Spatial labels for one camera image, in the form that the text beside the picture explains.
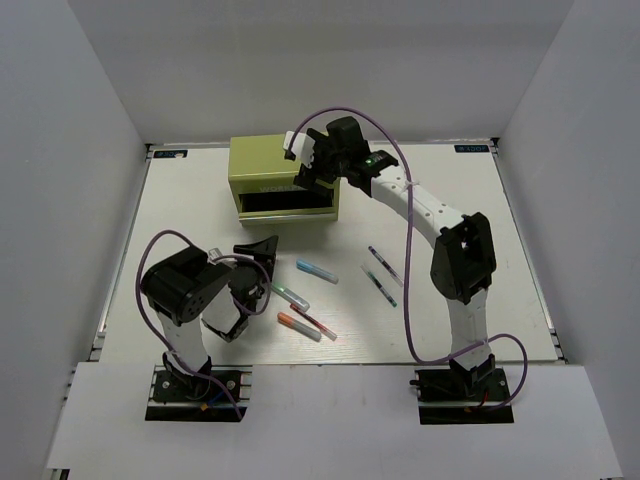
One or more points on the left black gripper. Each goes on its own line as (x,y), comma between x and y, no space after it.
(263,250)

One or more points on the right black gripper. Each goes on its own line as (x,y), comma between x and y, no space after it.
(308,177)

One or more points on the green metal drawer box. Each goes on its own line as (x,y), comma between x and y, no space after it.
(261,181)

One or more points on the blue highlighter marker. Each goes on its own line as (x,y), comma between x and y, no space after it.
(316,271)

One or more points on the orange highlighter marker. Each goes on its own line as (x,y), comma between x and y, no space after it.
(291,323)

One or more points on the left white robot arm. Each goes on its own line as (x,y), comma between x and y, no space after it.
(180,288)

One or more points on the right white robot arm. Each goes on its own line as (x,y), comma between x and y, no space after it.
(463,260)

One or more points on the green highlighter marker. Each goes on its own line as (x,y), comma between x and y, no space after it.
(290,296)

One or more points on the red gel pen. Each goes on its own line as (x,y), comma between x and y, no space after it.
(322,328)

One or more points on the purple gel pen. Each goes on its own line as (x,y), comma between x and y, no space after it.
(389,269)

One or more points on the green gel pen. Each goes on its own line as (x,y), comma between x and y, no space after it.
(379,286)

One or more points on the left blue corner label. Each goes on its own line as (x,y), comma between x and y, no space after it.
(170,154)

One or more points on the blue corner label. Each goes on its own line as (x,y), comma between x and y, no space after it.
(471,148)
(170,154)

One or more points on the right blue corner label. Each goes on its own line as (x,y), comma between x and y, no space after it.
(471,148)

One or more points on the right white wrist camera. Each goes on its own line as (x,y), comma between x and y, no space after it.
(298,147)

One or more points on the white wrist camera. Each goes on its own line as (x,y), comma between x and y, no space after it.
(298,147)
(215,255)

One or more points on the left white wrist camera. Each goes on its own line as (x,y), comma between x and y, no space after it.
(215,255)

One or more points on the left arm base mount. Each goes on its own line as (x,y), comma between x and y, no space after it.
(171,400)

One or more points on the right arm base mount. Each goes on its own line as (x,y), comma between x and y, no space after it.
(442,400)

